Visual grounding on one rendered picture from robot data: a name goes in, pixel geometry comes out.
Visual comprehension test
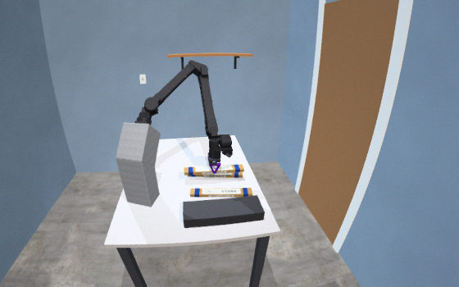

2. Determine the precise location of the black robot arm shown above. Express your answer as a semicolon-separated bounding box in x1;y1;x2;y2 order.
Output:
135;60;233;159

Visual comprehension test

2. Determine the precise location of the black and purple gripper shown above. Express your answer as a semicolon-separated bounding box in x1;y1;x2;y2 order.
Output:
207;149;220;174

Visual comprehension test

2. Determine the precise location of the white welding electrode pack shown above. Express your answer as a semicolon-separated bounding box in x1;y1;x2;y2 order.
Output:
188;172;243;178
184;164;244;175
190;188;252;198

